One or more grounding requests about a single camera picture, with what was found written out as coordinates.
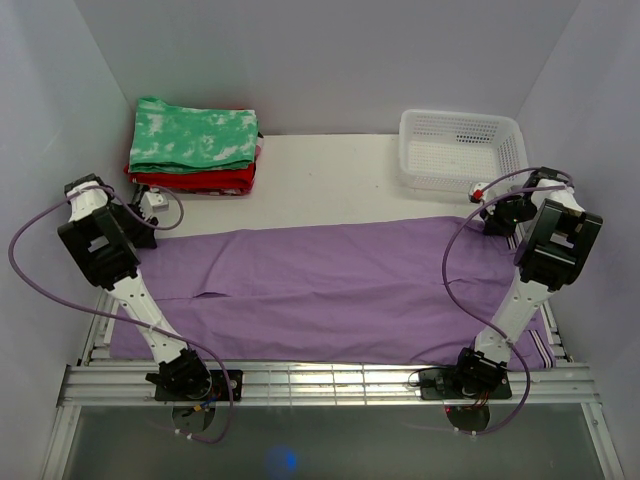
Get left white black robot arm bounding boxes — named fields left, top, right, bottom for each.
left=57, top=174, right=212, bottom=400

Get red folded garment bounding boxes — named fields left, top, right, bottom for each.
left=124, top=132, right=264, bottom=196

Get aluminium rail frame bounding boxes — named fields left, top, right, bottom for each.
left=40, top=189, right=626, bottom=480

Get purple trousers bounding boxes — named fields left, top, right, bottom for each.
left=108, top=214, right=557, bottom=370

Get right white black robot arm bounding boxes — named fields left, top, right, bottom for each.
left=449, top=167, right=603, bottom=399

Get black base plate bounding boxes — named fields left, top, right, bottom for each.
left=415, top=367, right=512, bottom=401
left=153, top=369, right=244, bottom=403

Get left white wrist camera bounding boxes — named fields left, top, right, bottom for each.
left=139, top=190, right=169, bottom=218

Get white perforated plastic basket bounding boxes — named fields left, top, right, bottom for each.
left=398, top=109, right=528, bottom=193

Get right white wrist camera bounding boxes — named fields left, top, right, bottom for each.
left=468, top=182, right=496, bottom=205

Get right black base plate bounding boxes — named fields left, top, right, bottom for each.
left=415, top=367, right=512, bottom=401

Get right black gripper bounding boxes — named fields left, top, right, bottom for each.
left=480, top=196, right=538, bottom=239

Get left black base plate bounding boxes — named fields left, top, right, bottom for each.
left=153, top=369, right=244, bottom=403

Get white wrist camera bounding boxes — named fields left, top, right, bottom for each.
left=468, top=182, right=496, bottom=205
left=139, top=190, right=169, bottom=218

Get green white patterned folded garment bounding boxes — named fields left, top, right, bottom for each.
left=128, top=97, right=259, bottom=174

